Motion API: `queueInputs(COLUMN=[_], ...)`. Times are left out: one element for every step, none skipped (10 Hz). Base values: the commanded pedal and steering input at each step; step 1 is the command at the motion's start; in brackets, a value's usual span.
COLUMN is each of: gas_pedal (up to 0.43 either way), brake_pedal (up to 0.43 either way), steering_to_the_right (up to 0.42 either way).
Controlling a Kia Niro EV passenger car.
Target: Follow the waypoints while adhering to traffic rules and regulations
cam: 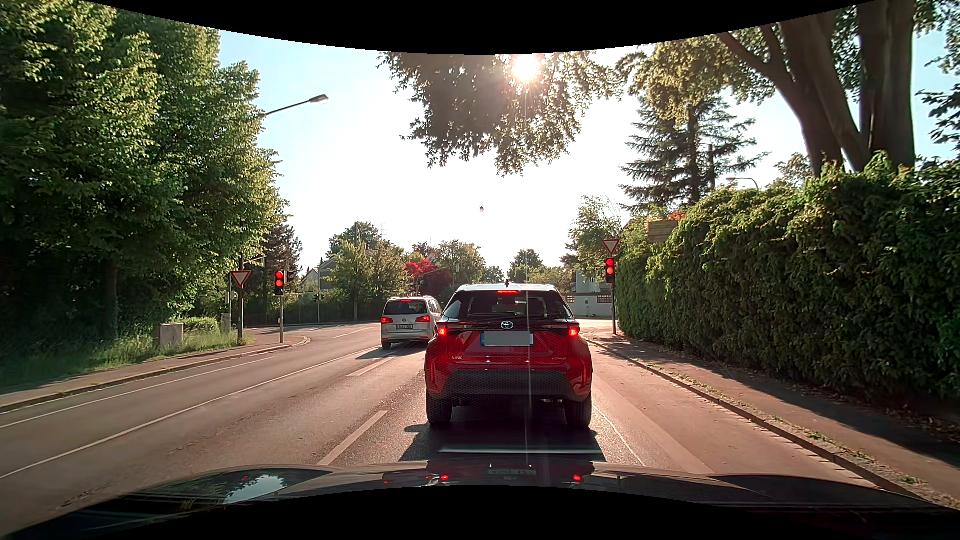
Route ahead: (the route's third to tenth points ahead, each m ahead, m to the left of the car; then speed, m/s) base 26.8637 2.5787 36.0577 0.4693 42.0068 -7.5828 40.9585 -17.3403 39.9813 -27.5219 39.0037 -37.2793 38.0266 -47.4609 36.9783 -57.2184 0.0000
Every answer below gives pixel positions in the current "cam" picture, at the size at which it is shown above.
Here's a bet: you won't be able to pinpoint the silver car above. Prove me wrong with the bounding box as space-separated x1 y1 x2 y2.
379 295 444 351

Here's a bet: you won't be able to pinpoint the group of trees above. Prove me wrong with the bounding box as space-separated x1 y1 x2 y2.
247 196 646 324

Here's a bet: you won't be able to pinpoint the red car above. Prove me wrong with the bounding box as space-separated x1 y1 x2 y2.
423 282 594 429

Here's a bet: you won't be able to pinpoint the white building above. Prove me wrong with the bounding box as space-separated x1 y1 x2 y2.
562 271 616 319

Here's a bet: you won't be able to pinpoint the traffic light with give-way sign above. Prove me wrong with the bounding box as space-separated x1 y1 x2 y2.
601 238 622 336

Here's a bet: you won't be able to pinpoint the road markings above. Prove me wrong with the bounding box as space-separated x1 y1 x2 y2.
0 326 714 481

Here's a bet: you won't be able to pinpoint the car's own bonnet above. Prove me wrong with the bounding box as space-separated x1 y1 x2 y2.
15 459 948 535

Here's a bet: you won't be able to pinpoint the dark conifer tree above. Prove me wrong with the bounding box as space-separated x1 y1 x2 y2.
619 93 768 215

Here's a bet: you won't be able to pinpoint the grey asphalt road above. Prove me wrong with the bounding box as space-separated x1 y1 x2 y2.
0 321 875 526

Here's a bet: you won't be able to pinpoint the tall green hedge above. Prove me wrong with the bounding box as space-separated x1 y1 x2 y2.
615 153 960 402

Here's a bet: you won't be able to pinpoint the paved pavement with kerb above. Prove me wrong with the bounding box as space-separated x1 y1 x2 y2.
583 324 960 507

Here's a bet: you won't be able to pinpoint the pavement beside grass verge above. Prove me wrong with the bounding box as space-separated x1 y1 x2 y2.
0 333 310 414

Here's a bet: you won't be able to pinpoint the row of leafy trees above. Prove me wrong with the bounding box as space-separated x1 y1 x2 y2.
0 0 290 354

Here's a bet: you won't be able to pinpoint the grass verge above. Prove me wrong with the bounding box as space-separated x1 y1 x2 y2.
0 330 252 390

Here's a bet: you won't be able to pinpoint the large tree with thick trunks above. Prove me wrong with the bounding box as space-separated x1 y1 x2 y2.
378 0 960 177

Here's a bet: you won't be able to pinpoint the traffic light on grey post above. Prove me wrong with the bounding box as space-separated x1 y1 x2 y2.
273 269 288 345

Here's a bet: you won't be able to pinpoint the give-way sign on post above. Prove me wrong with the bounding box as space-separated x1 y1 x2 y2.
229 270 253 346

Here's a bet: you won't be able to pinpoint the street lamp post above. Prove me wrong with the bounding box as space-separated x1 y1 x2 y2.
238 93 330 331

